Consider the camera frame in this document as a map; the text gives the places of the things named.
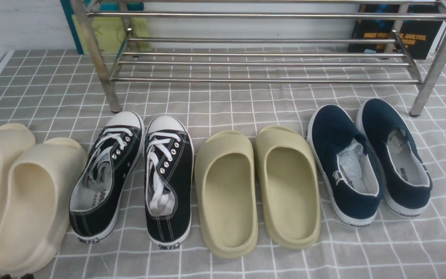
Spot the black canvas sneaker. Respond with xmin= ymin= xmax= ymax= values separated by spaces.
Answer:
xmin=69 ymin=111 xmax=145 ymax=244
xmin=144 ymin=115 xmax=194 ymax=250

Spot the navy slip-on shoe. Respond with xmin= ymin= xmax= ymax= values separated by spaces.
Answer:
xmin=356 ymin=98 xmax=432 ymax=218
xmin=306 ymin=105 xmax=382 ymax=227

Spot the grey checked floor cloth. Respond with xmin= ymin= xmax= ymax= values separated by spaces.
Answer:
xmin=0 ymin=49 xmax=446 ymax=279

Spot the black canvas sneaker right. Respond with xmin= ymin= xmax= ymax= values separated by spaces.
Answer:
xmin=144 ymin=115 xmax=194 ymax=250

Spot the silver metal shoe rack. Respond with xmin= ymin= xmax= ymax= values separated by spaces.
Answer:
xmin=70 ymin=0 xmax=446 ymax=118

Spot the olive slipper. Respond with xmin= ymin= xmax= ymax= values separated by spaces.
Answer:
xmin=194 ymin=130 xmax=258 ymax=258
xmin=255 ymin=126 xmax=321 ymax=250

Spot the black book orange text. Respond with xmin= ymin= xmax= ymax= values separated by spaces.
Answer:
xmin=347 ymin=4 xmax=442 ymax=60

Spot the teal yellow-green book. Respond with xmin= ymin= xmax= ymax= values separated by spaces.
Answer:
xmin=60 ymin=0 xmax=150 ymax=55

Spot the black canvas sneaker left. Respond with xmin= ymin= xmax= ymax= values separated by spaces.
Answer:
xmin=69 ymin=111 xmax=145 ymax=244

